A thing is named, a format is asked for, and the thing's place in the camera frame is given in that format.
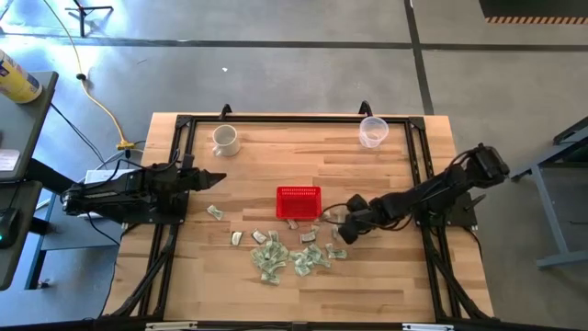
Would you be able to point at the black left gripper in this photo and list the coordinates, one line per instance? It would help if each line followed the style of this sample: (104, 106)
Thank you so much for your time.
(189, 180)

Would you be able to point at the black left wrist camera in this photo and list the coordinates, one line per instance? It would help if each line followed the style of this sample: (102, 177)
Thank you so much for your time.
(188, 162)

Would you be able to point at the yellow wipes canister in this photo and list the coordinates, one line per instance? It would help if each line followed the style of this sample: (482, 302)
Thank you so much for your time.
(16, 76)

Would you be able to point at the clear plastic cup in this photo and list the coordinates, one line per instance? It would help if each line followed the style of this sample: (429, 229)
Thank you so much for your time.
(374, 132)

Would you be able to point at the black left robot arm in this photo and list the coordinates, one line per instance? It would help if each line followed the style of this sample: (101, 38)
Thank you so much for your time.
(115, 189)

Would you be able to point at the red plastic basket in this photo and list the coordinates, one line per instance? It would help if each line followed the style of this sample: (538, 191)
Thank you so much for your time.
(298, 202)

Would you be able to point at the white ceramic mug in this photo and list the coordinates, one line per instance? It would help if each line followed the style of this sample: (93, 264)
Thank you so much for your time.
(226, 140)

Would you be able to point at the grey metal table frame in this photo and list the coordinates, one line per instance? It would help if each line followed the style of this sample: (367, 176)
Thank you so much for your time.
(546, 216)

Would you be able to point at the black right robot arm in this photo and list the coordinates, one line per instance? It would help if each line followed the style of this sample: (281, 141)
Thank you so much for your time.
(436, 188)

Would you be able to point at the black yellow hazard mat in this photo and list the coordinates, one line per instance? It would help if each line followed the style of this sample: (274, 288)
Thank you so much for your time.
(533, 9)

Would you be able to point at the white paper label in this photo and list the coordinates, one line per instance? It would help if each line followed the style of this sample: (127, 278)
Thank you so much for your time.
(8, 160)

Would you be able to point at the black aluminium table frame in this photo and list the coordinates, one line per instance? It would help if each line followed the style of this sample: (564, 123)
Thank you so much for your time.
(298, 119)

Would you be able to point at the white paper sheet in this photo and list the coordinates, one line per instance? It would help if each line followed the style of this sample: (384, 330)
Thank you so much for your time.
(98, 175)

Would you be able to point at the silver metal bracket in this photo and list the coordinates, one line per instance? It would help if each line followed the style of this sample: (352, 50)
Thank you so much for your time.
(170, 326)
(427, 327)

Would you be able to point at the black tripod stand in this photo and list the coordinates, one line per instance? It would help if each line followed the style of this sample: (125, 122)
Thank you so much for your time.
(82, 11)

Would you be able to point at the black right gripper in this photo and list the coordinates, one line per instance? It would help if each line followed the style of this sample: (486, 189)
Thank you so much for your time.
(369, 216)

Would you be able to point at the black computer mouse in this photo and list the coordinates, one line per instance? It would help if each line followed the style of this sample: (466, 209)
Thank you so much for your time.
(8, 227)

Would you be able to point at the grey side desk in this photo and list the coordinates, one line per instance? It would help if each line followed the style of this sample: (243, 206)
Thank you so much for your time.
(23, 124)

